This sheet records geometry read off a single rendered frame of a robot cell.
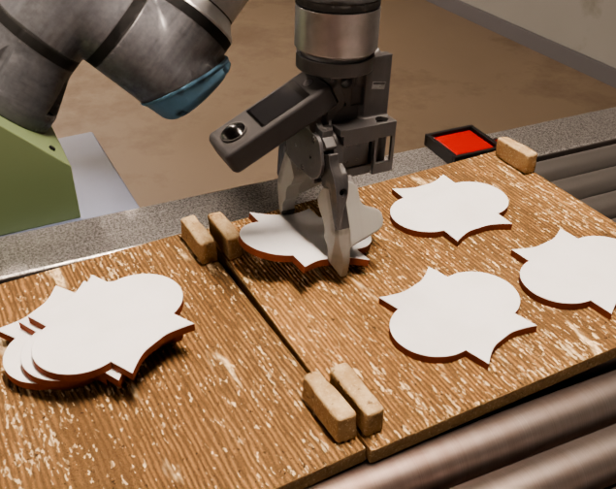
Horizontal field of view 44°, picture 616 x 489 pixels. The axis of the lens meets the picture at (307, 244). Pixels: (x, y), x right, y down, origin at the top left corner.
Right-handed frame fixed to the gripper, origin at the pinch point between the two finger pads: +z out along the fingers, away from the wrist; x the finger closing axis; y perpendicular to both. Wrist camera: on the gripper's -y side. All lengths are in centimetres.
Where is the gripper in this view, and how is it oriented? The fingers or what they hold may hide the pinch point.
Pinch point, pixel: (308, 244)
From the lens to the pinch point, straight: 78.8
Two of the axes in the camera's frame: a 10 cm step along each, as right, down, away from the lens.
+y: 8.8, -2.2, 4.2
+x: -4.7, -4.8, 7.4
